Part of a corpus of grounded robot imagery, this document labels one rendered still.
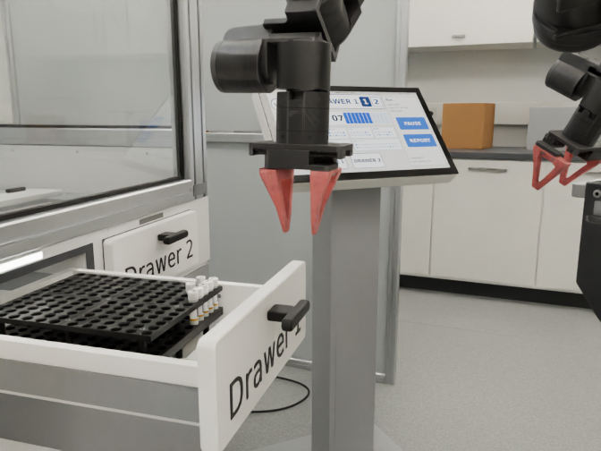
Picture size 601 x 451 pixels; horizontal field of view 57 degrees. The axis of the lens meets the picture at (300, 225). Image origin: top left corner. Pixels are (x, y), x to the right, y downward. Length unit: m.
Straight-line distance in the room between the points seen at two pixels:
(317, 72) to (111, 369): 0.36
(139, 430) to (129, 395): 0.53
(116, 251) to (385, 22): 1.59
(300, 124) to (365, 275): 1.06
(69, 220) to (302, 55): 0.44
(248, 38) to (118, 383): 0.38
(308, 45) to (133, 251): 0.52
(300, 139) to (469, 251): 3.01
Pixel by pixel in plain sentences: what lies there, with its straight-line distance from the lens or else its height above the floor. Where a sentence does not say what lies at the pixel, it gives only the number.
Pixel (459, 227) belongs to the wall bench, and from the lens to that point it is 3.52.
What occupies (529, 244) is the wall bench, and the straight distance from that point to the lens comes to 3.52.
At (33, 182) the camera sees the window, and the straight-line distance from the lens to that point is 0.83.
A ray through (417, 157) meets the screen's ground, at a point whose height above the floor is 1.01.
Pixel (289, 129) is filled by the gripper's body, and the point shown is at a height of 1.11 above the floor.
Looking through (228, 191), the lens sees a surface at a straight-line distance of 2.51.
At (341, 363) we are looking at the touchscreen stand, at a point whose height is 0.41.
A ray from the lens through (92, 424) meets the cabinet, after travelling 0.98.
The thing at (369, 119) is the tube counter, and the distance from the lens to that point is 1.55.
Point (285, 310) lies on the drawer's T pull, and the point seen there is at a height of 0.91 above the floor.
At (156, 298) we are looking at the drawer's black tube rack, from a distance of 0.71.
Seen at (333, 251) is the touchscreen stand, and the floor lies 0.75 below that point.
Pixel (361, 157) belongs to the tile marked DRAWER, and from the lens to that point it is 1.45.
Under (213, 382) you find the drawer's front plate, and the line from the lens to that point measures 0.51.
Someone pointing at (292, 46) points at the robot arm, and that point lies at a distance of 0.58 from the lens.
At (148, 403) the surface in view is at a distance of 0.57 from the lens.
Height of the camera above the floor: 1.12
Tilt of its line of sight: 11 degrees down
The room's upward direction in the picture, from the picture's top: straight up
